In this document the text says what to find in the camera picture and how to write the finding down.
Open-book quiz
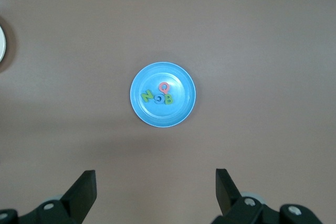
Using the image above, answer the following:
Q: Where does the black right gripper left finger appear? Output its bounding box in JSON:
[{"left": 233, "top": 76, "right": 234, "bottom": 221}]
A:
[{"left": 0, "top": 170, "right": 97, "bottom": 224}]

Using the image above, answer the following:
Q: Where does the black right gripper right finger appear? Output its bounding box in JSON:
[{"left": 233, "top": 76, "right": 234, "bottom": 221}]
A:
[{"left": 211, "top": 168, "right": 322, "bottom": 224}]

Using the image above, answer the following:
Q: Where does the green letter N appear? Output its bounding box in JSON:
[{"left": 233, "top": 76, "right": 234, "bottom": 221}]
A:
[{"left": 140, "top": 90, "right": 154, "bottom": 103}]

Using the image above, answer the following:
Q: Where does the red letter Q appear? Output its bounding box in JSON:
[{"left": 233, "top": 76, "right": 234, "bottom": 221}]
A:
[{"left": 158, "top": 81, "right": 170, "bottom": 94}]

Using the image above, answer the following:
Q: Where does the blue plate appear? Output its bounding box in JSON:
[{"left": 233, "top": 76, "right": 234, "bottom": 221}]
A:
[{"left": 130, "top": 61, "right": 196, "bottom": 128}]

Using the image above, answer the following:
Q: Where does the beige plate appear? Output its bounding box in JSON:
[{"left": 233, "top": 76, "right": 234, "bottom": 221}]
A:
[{"left": 0, "top": 23, "right": 7, "bottom": 62}]

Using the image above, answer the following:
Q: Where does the brown table cover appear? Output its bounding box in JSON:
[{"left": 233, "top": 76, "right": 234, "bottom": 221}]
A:
[{"left": 0, "top": 0, "right": 336, "bottom": 224}]

